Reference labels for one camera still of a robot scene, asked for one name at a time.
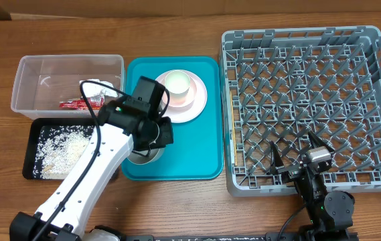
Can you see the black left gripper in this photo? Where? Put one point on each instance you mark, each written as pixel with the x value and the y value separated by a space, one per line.
pixel 166 134

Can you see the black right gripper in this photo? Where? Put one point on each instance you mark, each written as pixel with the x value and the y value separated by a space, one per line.
pixel 290 173

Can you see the grey bowl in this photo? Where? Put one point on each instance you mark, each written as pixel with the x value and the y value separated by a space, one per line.
pixel 142 158

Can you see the red snack wrapper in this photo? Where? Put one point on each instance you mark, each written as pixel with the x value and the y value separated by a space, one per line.
pixel 95 102

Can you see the white cup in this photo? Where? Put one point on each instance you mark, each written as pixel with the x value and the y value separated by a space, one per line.
pixel 177 82

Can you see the white napkin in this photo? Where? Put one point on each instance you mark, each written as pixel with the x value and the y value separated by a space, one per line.
pixel 94 90

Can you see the white rice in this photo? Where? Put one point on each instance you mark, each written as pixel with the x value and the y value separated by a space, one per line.
pixel 58 149

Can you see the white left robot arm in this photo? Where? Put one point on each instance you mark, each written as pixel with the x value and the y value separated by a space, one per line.
pixel 64 215

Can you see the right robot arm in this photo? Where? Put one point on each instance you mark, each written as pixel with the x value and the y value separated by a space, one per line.
pixel 330 212

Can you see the large white plate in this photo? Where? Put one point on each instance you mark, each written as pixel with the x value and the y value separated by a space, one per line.
pixel 191 111

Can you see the small pink plate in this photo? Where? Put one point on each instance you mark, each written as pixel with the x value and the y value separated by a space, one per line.
pixel 182 101

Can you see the teal plastic tray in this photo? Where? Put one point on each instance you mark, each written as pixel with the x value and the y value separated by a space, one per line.
pixel 197 149

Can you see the grey dish rack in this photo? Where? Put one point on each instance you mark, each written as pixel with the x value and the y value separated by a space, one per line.
pixel 279 84

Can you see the wooden chopstick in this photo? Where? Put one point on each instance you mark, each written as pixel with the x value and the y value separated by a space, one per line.
pixel 234 134
pixel 232 127

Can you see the clear plastic storage bin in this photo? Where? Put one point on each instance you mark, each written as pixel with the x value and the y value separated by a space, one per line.
pixel 42 82

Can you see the black tray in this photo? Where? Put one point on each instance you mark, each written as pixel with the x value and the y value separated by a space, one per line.
pixel 29 147

